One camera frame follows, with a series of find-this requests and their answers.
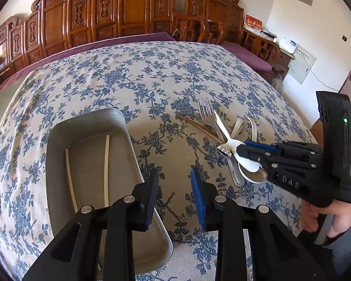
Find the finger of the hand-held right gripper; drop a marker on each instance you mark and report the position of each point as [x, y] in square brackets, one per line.
[248, 154]
[260, 145]

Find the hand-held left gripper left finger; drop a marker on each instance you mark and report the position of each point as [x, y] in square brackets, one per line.
[152, 202]

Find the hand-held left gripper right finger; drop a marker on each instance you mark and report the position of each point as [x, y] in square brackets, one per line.
[197, 199]

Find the metal spoon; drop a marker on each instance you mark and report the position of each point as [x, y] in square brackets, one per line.
[253, 176]

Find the metal knife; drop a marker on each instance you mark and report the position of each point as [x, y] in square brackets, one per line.
[222, 128]

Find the large metal fork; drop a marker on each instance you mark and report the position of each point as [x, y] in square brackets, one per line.
[205, 106]

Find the metal tray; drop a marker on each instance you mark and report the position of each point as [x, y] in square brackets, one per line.
[90, 158]

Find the person's right forearm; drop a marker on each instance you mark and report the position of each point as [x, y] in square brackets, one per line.
[348, 248]

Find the person's right hand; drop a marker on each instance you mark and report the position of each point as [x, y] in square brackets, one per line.
[345, 218]

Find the cream chopstick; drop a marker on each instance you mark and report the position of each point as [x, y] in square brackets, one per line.
[106, 169]
[70, 178]

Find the brown wooden chopstick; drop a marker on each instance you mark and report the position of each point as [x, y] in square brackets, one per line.
[193, 124]

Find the wooden cabinet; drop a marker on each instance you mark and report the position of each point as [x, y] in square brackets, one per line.
[280, 63]

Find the white distribution box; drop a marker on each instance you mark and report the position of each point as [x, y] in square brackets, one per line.
[302, 64]

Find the carved wooden chair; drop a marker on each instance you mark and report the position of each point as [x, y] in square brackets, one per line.
[263, 46]
[217, 32]
[190, 26]

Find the white device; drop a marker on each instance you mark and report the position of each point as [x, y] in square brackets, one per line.
[288, 44]

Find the red box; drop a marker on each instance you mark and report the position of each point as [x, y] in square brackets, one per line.
[253, 22]

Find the blue floral tablecloth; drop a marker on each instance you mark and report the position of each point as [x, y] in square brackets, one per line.
[134, 73]

